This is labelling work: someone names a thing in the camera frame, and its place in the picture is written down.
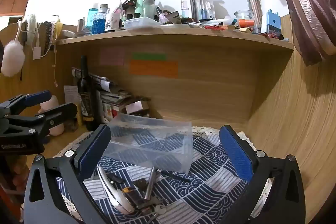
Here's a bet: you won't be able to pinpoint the tall clear canister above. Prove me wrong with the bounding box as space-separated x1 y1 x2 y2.
247 0 263 28

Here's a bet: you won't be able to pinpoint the silver keys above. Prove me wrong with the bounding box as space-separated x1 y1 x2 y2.
136 200 169 217

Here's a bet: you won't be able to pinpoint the green pump bottle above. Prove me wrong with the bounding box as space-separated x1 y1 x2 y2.
134 0 149 19

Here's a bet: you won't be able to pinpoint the clear flat plastic case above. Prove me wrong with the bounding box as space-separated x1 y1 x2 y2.
124 17 162 31

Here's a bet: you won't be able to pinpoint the silver metal tube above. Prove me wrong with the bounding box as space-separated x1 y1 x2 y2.
144 167 158 201

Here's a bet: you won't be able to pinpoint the white curved hand tool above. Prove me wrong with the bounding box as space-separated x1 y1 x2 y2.
98 166 135 215

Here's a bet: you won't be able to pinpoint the pink sticky note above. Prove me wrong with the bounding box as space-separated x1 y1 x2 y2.
100 48 125 66

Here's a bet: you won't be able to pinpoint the white fluffy pompom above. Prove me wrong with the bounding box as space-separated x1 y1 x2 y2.
1 40 26 77

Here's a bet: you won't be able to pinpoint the mint green bottle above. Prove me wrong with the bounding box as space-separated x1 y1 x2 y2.
142 0 156 20

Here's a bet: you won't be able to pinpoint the toothbrush pack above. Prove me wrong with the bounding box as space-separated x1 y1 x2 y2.
181 0 216 21

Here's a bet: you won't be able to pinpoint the light blue bottle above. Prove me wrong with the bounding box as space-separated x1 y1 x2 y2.
85 4 99 33

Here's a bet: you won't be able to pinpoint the blue patterned table cloth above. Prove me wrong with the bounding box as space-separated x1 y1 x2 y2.
54 126 272 224

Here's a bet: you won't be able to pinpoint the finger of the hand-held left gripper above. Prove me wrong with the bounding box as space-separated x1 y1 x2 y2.
5 103 78 136
0 90 52 117

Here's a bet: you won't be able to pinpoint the blue box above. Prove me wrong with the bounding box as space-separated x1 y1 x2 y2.
266 9 282 35

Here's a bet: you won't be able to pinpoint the small cardboard box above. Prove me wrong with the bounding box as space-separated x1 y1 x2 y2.
125 102 144 114

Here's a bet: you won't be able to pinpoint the patterned headband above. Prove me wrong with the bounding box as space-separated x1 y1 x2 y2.
43 21 53 54

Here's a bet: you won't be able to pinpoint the orange cap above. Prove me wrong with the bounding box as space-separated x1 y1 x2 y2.
238 19 255 28

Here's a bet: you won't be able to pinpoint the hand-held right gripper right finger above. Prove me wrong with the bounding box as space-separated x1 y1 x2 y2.
219 124 306 224

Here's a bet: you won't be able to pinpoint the white printed mug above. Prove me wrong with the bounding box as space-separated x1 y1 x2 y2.
105 13 121 32

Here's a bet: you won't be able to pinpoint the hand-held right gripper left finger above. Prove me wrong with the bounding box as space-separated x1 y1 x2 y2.
24 124 112 224

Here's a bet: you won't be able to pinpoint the green sticky note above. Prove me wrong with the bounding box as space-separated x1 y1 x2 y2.
133 53 167 61

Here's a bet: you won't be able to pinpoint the black pen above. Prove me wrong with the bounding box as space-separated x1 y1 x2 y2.
157 169 191 183

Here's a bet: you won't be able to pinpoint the stack of magazines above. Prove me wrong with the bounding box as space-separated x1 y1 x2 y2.
71 68 133 112

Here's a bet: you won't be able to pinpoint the blue liquid bottle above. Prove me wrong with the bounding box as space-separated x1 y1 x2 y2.
92 12 107 35

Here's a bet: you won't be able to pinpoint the clear plastic storage box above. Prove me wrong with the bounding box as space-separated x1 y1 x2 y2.
102 113 193 174

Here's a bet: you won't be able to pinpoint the glass jar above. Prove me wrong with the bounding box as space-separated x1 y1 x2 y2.
234 10 253 26

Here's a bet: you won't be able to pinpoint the dark wine bottle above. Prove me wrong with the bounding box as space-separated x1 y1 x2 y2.
77 55 97 131

